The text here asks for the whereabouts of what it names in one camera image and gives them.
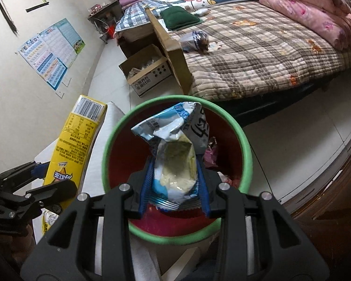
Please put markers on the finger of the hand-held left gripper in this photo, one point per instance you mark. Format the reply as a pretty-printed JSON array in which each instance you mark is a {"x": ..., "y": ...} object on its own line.
[
  {"x": 58, "y": 191},
  {"x": 39, "y": 170}
]

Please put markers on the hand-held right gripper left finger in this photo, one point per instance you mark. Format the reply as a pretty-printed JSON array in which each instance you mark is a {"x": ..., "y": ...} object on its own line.
[{"x": 144, "y": 193}]

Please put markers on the cardboard box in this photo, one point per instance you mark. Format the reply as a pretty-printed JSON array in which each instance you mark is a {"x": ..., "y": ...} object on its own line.
[{"x": 152, "y": 76}]

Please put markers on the green cloth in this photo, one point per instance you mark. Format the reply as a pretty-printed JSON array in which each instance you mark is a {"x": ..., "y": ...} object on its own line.
[{"x": 180, "y": 17}]

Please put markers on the dark metal desk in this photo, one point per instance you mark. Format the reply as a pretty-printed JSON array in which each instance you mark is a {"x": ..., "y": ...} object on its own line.
[{"x": 105, "y": 8}]

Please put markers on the yellow snack box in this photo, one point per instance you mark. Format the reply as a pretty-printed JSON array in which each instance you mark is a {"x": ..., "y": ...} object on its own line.
[{"x": 73, "y": 140}]

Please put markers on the black bar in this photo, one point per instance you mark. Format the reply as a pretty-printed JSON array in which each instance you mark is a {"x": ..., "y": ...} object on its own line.
[{"x": 36, "y": 7}]

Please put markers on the red bucket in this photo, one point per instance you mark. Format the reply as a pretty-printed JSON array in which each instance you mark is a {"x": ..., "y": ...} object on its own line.
[{"x": 111, "y": 30}]

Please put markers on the white blue wall poster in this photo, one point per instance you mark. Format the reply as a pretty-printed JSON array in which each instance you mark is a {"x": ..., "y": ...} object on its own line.
[{"x": 44, "y": 61}]

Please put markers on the clear plastic bag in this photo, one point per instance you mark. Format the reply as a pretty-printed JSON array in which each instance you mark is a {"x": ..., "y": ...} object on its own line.
[{"x": 194, "y": 41}]

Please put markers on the dark brown wooden cabinet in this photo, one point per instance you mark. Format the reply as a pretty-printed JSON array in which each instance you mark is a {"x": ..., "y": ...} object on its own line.
[{"x": 324, "y": 210}]

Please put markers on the teal wall poster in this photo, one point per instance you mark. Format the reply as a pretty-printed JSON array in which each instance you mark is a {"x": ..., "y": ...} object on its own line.
[{"x": 65, "y": 35}]

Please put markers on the yellow plastic wrapper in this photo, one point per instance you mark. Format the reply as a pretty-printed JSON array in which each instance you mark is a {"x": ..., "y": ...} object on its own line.
[{"x": 50, "y": 221}]

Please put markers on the white plush toy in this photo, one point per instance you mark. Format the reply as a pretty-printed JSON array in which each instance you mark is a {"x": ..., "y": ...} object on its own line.
[{"x": 201, "y": 12}]

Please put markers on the blue white snack wrapper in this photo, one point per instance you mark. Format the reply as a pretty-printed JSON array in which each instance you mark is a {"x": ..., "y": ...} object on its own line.
[{"x": 172, "y": 178}]

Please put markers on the cardboard sheet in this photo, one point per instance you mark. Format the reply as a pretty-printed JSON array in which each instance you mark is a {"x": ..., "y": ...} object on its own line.
[{"x": 172, "y": 52}]

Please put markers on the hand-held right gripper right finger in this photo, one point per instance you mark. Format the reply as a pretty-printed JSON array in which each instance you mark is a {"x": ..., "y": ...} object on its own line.
[{"x": 204, "y": 193}]

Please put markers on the dark wooden bed frame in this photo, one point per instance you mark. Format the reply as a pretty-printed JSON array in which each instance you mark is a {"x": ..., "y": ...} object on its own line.
[{"x": 280, "y": 96}]

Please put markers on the blue patterned bed sheet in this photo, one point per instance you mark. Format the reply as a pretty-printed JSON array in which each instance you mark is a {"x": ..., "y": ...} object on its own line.
[{"x": 134, "y": 16}]

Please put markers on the green rimmed red bin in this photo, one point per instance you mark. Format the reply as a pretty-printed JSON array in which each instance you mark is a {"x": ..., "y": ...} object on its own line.
[{"x": 128, "y": 152}]

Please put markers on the pink foil wrapper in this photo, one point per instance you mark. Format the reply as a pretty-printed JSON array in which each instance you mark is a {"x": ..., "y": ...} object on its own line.
[{"x": 211, "y": 155}]

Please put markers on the plaid quilted bed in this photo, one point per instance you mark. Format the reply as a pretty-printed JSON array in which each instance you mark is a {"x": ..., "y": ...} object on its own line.
[{"x": 266, "y": 49}]

